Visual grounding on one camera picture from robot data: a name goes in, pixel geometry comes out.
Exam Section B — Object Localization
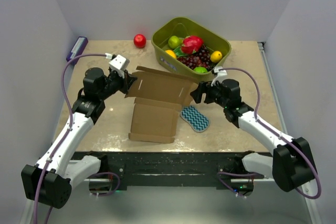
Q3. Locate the red dragon fruit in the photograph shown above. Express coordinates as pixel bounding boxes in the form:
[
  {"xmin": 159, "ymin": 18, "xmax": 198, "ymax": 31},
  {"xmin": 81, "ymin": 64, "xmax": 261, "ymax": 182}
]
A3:
[{"xmin": 181, "ymin": 36, "xmax": 203, "ymax": 55}]

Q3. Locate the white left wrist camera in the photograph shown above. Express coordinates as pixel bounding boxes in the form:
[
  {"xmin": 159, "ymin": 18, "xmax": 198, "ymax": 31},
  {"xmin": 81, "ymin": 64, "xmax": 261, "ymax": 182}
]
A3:
[{"xmin": 109, "ymin": 55, "xmax": 130, "ymax": 79}]

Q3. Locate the red apple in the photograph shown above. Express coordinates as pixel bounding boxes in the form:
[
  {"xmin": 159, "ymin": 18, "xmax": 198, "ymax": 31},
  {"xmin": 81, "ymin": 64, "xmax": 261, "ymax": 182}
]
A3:
[{"xmin": 133, "ymin": 34, "xmax": 146, "ymax": 48}]

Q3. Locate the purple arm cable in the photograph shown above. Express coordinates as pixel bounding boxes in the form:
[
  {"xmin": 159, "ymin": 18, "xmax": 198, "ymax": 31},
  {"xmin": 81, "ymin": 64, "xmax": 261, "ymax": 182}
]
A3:
[
  {"xmin": 33, "ymin": 52, "xmax": 111, "ymax": 224},
  {"xmin": 217, "ymin": 67, "xmax": 322, "ymax": 200}
]

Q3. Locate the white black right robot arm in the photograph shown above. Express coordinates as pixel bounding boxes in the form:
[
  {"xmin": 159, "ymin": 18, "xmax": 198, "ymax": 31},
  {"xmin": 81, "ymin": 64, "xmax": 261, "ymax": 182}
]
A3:
[{"xmin": 191, "ymin": 79, "xmax": 318, "ymax": 192}]

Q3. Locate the green apple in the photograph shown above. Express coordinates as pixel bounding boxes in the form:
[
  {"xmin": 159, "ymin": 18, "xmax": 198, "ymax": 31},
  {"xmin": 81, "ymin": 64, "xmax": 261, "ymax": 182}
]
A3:
[{"xmin": 168, "ymin": 36, "xmax": 183, "ymax": 49}]

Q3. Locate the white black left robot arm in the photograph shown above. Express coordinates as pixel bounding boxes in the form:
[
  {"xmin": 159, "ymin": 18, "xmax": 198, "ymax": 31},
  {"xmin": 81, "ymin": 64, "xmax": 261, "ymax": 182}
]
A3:
[{"xmin": 21, "ymin": 67, "xmax": 137, "ymax": 209}]

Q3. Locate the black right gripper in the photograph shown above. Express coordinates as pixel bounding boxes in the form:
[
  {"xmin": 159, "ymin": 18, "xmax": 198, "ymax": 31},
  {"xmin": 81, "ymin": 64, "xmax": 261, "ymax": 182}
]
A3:
[{"xmin": 190, "ymin": 78, "xmax": 228, "ymax": 109}]

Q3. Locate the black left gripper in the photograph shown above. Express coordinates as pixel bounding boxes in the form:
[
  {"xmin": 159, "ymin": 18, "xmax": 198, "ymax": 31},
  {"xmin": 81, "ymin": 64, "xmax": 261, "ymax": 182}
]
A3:
[{"xmin": 99, "ymin": 69, "xmax": 138, "ymax": 101}]

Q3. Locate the brown cardboard paper box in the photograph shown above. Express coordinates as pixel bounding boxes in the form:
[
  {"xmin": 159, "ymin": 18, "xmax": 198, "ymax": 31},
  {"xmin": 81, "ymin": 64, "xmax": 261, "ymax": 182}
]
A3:
[{"xmin": 126, "ymin": 66, "xmax": 198, "ymax": 144}]

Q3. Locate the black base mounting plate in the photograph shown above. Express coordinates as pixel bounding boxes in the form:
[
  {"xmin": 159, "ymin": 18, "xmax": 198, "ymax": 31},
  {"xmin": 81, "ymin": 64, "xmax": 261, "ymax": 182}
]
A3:
[{"xmin": 71, "ymin": 151, "xmax": 262, "ymax": 193}]

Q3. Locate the orange fruit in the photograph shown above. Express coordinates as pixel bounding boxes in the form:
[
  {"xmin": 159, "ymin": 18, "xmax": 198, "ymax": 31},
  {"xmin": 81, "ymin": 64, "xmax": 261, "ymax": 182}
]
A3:
[{"xmin": 165, "ymin": 50, "xmax": 177, "ymax": 59}]

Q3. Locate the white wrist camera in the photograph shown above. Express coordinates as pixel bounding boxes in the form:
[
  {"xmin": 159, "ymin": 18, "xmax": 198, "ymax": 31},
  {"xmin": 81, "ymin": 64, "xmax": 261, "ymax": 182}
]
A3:
[
  {"xmin": 211, "ymin": 67, "xmax": 227, "ymax": 87},
  {"xmin": 109, "ymin": 55, "xmax": 130, "ymax": 79}
]

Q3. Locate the blue zigzag sponge cloth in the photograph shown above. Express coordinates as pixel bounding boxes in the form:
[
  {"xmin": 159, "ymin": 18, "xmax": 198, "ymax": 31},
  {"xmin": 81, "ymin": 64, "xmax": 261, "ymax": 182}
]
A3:
[{"xmin": 180, "ymin": 105, "xmax": 210, "ymax": 133}]

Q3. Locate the green plastic tub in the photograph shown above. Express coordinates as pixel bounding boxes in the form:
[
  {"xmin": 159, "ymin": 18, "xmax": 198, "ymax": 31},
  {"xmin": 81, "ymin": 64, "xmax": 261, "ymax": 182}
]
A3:
[{"xmin": 151, "ymin": 17, "xmax": 232, "ymax": 81}]

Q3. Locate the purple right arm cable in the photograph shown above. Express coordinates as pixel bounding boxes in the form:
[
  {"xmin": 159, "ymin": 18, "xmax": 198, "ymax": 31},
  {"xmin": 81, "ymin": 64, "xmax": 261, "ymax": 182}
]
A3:
[{"xmin": 217, "ymin": 67, "xmax": 322, "ymax": 200}]

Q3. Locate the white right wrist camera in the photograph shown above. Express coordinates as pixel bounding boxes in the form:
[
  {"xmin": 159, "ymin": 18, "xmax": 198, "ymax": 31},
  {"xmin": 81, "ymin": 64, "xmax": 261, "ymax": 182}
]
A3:
[{"xmin": 211, "ymin": 67, "xmax": 227, "ymax": 87}]

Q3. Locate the aluminium rail frame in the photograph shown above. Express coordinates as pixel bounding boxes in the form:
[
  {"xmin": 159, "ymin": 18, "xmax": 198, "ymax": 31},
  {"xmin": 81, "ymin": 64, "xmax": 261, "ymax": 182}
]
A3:
[{"xmin": 257, "ymin": 41, "xmax": 322, "ymax": 224}]

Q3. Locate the purple grape bunch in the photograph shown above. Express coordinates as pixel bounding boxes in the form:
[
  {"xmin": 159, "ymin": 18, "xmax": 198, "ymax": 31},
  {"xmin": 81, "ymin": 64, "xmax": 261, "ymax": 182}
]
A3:
[{"xmin": 177, "ymin": 45, "xmax": 215, "ymax": 71}]

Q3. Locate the purple rectangular box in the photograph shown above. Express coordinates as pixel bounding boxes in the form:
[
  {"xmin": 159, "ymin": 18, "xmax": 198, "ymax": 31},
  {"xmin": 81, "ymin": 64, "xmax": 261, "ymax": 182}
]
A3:
[{"xmin": 66, "ymin": 36, "xmax": 88, "ymax": 62}]

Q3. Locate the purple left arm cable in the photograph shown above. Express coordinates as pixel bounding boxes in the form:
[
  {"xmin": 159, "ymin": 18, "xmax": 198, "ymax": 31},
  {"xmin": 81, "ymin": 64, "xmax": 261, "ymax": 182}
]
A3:
[{"xmin": 33, "ymin": 52, "xmax": 111, "ymax": 224}]

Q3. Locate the green lime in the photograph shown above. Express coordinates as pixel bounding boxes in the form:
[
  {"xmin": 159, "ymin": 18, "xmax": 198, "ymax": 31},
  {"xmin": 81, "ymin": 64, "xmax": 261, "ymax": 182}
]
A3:
[{"xmin": 194, "ymin": 66, "xmax": 208, "ymax": 73}]

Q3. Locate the yellow lemon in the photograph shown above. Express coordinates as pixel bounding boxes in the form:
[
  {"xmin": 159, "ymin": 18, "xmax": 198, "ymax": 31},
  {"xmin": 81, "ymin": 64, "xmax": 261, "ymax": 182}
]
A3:
[{"xmin": 210, "ymin": 51, "xmax": 223, "ymax": 63}]

